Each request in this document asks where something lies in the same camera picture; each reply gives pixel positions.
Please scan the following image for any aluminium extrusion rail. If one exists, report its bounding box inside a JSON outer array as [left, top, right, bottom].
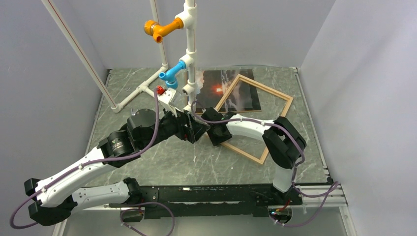
[[297, 184, 348, 207]]

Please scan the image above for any orange plastic faucet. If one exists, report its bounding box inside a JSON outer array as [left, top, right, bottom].
[[144, 18, 184, 44]]

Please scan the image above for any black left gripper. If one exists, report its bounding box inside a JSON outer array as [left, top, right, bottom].
[[141, 103, 210, 150]]

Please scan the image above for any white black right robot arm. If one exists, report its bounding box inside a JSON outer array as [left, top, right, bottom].
[[196, 108, 306, 204]]

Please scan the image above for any light wooden picture frame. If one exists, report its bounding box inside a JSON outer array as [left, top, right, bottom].
[[215, 74, 294, 165]]

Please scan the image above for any sunset landscape photo print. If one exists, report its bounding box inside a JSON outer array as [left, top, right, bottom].
[[195, 69, 261, 115]]

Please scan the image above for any white PVC pipe stand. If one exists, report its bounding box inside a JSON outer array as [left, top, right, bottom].
[[43, 0, 197, 113]]

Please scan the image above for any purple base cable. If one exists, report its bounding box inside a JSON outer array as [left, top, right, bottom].
[[119, 202, 176, 236]]

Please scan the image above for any silver metal wrench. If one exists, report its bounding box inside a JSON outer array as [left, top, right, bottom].
[[130, 108, 138, 116]]

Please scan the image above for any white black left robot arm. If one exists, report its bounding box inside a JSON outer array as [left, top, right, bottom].
[[25, 109, 209, 226]]

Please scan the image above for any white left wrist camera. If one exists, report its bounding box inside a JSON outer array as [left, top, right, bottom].
[[155, 86, 179, 118]]

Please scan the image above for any blue plastic faucet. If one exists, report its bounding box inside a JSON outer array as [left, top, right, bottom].
[[158, 60, 186, 89]]

